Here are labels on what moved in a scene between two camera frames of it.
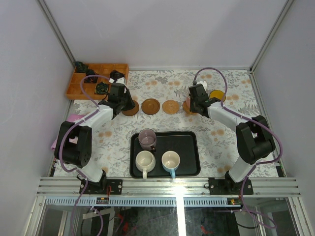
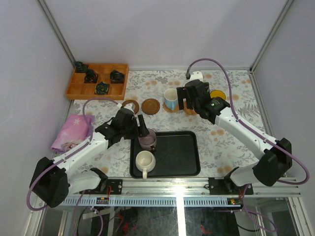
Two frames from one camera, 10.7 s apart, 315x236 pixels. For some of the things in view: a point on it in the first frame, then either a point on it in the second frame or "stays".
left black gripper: (126, 102) -> (136, 126)
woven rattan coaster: (170, 106) stays
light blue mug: (171, 160) -> (171, 98)
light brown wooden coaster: (150, 106) stays
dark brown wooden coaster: (133, 111) stays
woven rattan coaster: (187, 109) stays
